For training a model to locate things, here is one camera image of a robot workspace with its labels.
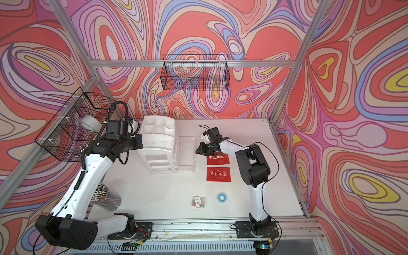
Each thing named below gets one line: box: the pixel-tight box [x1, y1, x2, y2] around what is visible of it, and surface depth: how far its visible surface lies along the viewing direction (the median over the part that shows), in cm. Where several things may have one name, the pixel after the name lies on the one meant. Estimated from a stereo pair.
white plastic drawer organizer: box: [137, 115, 178, 175], surface depth 85 cm
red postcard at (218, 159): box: [206, 151, 231, 166], surface depth 101 cm
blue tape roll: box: [216, 192, 227, 204], surface depth 84 cm
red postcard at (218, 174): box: [206, 166, 232, 182], surface depth 94 cm
